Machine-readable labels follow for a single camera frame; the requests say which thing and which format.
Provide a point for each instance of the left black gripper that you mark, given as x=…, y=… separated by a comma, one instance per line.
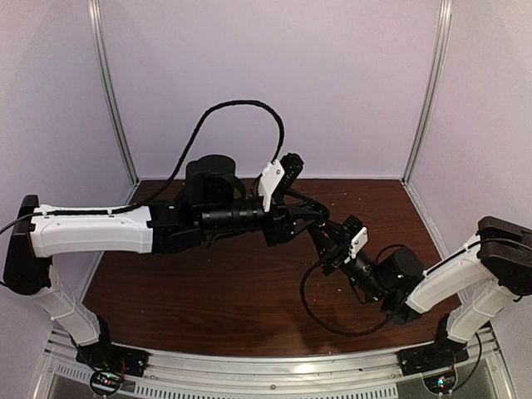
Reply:
x=298, y=213

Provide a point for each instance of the aluminium frame post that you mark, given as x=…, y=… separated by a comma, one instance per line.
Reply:
x=443, y=32
x=95, y=19

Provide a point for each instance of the left aluminium frame post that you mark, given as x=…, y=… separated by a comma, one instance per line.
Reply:
x=95, y=19

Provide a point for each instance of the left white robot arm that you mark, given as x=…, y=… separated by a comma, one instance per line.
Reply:
x=43, y=231

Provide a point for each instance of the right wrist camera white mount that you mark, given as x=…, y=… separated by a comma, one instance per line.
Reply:
x=357, y=233

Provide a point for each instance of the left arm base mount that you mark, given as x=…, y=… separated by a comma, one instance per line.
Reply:
x=110, y=363

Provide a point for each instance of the black earbud charging case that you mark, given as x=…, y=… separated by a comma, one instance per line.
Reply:
x=324, y=216

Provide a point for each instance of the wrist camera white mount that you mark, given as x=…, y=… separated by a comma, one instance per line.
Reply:
x=357, y=233
x=278, y=176

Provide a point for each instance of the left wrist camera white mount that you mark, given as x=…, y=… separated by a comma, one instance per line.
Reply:
x=278, y=176

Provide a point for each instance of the right aluminium frame post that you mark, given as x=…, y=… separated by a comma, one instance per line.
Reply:
x=443, y=32

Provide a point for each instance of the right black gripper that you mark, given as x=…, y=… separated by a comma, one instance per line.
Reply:
x=326, y=253

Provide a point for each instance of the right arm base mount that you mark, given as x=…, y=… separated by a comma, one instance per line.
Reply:
x=439, y=360

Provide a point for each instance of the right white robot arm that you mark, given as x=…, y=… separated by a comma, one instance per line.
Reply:
x=496, y=260

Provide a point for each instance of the aluminium front rail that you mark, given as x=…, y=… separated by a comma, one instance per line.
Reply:
x=370, y=374

